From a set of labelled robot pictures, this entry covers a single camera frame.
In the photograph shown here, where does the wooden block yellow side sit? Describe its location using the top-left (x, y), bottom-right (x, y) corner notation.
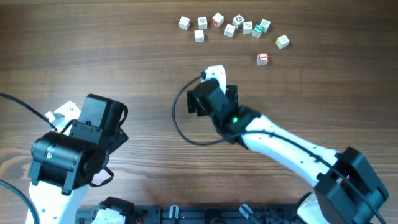
top-left (275, 35), bottom-right (290, 49)

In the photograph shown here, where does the wooden block with face drawing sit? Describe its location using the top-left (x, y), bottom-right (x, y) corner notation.
top-left (198, 17), bottom-right (208, 30)

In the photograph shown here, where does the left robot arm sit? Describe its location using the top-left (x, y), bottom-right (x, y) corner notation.
top-left (26, 94), bottom-right (128, 223)

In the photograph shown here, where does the right camera cable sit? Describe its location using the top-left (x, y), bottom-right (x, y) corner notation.
top-left (172, 74), bottom-right (388, 224)

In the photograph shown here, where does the plain wooden block centre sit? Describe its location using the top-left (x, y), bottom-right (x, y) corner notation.
top-left (194, 30), bottom-right (205, 43)

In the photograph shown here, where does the wooden block green Z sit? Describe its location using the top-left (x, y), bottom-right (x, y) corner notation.
top-left (251, 24), bottom-right (264, 39)

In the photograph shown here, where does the camera cable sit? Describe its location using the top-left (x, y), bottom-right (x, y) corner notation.
top-left (172, 74), bottom-right (388, 224)
top-left (0, 91), bottom-right (57, 224)

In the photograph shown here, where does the plain wooden block far left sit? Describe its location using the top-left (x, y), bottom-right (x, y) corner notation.
top-left (178, 16), bottom-right (190, 30)

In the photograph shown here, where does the wooden block red I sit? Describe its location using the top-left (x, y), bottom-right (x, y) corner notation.
top-left (256, 52), bottom-right (269, 66)

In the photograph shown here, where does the wooden block pale green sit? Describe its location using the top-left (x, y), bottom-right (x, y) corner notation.
top-left (260, 19), bottom-right (271, 33)

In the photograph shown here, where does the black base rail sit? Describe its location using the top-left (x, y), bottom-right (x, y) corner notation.
top-left (75, 204), bottom-right (303, 224)

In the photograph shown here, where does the plain wooden block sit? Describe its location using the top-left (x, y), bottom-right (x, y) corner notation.
top-left (194, 30), bottom-right (205, 43)
top-left (178, 16), bottom-right (190, 30)

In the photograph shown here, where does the wooden block letter W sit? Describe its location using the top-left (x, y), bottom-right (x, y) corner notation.
top-left (224, 24), bottom-right (236, 38)

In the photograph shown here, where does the wooden block red letter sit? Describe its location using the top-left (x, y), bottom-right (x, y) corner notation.
top-left (212, 12), bottom-right (224, 27)

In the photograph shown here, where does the wooden block dark picture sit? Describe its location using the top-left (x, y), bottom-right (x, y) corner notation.
top-left (233, 14), bottom-right (245, 29)

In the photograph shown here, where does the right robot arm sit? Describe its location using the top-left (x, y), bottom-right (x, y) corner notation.
top-left (187, 79), bottom-right (389, 223)

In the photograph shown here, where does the wooden block with sketch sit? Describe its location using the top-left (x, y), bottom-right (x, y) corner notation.
top-left (242, 21), bottom-right (253, 34)

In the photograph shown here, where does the left camera cable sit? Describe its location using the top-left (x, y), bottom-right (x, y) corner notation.
top-left (0, 91), bottom-right (57, 224)

